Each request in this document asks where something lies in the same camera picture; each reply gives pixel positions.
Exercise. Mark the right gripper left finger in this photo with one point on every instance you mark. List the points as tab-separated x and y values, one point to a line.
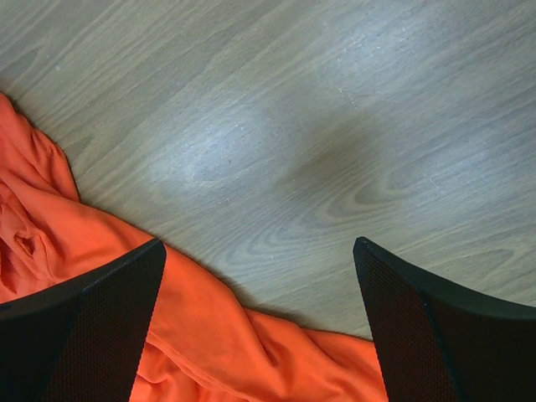
82	340

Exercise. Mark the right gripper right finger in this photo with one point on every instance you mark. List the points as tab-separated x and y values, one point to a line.
440	341

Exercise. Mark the orange t-shirt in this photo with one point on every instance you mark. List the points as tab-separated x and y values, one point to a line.
202	344

